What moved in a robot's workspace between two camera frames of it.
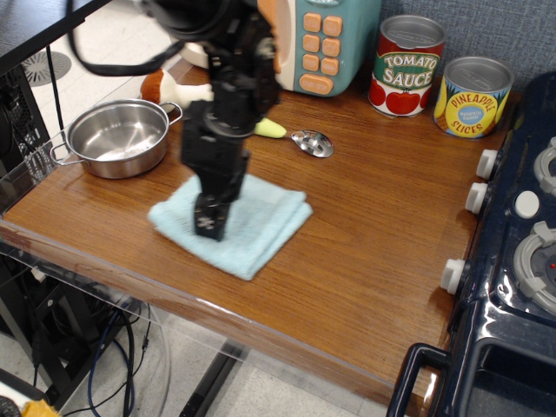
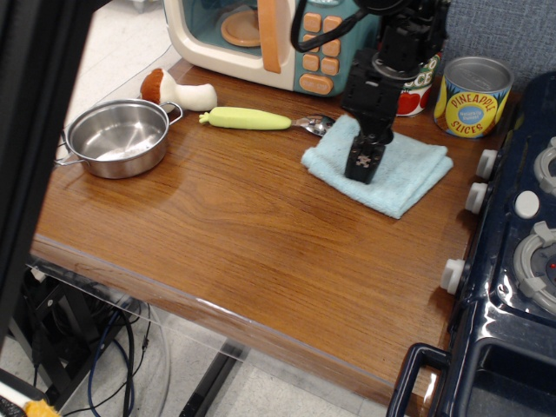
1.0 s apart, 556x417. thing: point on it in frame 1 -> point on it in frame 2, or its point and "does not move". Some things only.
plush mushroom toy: x=157 y=86 does not move
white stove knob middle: x=476 y=196 does not move
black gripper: x=214 y=143 -> x=374 y=98
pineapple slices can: x=473 y=95 does not move
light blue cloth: x=262 y=216 -> x=407 y=167
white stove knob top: x=486 y=163 does not move
